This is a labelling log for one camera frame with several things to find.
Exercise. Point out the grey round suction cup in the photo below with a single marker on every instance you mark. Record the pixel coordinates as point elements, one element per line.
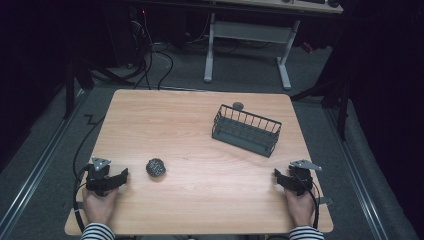
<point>238,105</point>

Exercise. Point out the person's left hand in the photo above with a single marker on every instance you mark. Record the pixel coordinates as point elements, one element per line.
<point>99,208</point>

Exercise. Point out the black metal stand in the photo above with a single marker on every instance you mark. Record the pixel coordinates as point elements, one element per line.
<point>336,100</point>
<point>70,90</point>

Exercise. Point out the steel wool ball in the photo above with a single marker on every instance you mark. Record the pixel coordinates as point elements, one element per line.
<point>155,167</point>

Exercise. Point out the person's right hand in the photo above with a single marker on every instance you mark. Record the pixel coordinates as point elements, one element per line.
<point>300,210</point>

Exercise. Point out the black computer tower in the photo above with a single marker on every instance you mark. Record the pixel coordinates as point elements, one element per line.
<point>128,33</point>

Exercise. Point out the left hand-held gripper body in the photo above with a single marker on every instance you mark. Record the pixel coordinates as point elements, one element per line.
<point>99,173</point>

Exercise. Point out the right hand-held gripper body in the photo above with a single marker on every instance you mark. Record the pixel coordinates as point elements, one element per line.
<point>301,178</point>

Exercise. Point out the grey table edge bracket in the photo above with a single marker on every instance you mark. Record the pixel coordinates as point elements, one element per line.
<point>79,205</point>
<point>326,201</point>

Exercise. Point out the white-framed wooden desk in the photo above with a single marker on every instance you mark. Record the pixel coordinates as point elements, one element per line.
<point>250,31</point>

